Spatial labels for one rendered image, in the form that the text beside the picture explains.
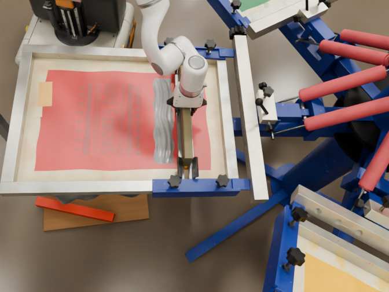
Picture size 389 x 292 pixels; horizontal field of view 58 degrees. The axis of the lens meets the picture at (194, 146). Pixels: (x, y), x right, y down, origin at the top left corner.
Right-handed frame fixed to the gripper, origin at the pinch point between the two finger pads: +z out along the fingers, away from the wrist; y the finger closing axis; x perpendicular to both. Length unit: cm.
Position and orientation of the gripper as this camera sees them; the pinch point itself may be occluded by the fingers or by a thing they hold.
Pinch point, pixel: (184, 110)
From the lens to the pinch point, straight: 129.1
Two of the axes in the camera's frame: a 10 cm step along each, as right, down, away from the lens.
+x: 0.6, 9.2, -3.9
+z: -1.4, 3.9, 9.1
